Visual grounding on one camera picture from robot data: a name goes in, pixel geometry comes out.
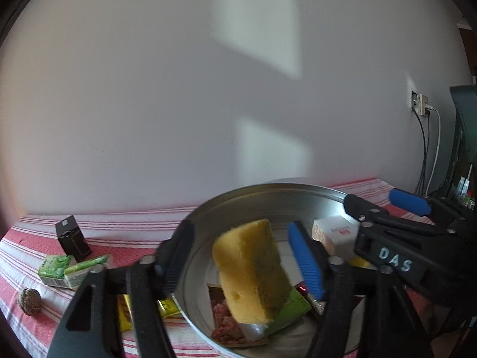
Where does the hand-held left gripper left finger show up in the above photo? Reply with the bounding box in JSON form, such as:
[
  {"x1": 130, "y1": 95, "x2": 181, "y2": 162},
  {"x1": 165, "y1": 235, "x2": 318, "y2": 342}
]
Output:
[{"x1": 47, "y1": 220, "x2": 195, "y2": 358}]

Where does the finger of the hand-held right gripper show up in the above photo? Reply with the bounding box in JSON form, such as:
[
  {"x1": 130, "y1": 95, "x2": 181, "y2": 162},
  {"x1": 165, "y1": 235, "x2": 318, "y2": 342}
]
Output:
[
  {"x1": 343, "y1": 193, "x2": 458, "y2": 296},
  {"x1": 388, "y1": 188, "x2": 469, "y2": 232}
]

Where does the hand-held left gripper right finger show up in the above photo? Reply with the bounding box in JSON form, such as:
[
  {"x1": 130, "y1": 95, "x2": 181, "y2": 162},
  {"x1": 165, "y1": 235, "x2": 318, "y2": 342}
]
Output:
[{"x1": 288, "y1": 221, "x2": 429, "y2": 358}]

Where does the small white box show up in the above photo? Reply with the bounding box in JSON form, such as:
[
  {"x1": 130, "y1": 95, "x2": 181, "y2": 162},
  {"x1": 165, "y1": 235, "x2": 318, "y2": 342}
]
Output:
[{"x1": 312, "y1": 214, "x2": 360, "y2": 266}]

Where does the small green snack packet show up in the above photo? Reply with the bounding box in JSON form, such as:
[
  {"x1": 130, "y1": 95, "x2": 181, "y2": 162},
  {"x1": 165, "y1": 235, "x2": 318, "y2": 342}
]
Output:
[{"x1": 261, "y1": 286, "x2": 312, "y2": 335}]

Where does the yellow sponge green scouring side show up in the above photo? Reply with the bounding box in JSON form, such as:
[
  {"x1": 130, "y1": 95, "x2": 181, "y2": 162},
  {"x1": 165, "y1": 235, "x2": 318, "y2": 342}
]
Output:
[{"x1": 212, "y1": 219, "x2": 293, "y2": 325}]

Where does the round metal cookie tin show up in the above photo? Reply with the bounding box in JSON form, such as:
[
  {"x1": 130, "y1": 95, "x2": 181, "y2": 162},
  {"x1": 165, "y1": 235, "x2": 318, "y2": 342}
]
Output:
[{"x1": 172, "y1": 183, "x2": 377, "y2": 358}]

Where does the brown snack packet pink picture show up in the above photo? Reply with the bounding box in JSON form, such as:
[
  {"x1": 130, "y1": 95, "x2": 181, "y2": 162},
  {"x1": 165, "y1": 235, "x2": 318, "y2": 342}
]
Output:
[{"x1": 207, "y1": 281, "x2": 270, "y2": 348}]

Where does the black box with white label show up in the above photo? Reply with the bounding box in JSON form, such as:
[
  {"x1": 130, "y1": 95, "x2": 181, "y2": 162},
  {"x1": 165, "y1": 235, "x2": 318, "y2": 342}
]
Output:
[{"x1": 55, "y1": 215, "x2": 92, "y2": 264}]

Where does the woven rope ball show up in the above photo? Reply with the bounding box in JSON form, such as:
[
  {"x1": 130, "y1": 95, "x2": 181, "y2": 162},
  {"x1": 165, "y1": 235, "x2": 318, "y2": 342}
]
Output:
[{"x1": 17, "y1": 287, "x2": 43, "y2": 316}]

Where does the dark cluttered side table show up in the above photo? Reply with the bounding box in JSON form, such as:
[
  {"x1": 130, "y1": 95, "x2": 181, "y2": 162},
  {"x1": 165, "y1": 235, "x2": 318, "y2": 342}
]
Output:
[{"x1": 428, "y1": 188, "x2": 477, "y2": 211}]

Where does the black monitor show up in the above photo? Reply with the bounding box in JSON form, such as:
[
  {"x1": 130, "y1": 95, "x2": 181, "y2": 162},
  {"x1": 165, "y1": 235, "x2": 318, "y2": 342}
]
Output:
[{"x1": 449, "y1": 85, "x2": 477, "y2": 199}]

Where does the red striped tablecloth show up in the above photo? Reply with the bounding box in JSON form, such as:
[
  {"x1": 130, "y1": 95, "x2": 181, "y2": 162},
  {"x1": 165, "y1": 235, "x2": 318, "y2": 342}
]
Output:
[{"x1": 0, "y1": 177, "x2": 477, "y2": 358}]

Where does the black cable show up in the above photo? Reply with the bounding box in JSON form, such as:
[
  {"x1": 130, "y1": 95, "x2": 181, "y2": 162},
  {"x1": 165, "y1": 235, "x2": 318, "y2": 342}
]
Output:
[{"x1": 414, "y1": 111, "x2": 431, "y2": 195}]

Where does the white wall socket with plugs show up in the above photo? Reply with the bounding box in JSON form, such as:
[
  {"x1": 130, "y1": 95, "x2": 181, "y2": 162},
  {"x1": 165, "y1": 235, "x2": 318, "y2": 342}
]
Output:
[{"x1": 411, "y1": 89, "x2": 433, "y2": 118}]

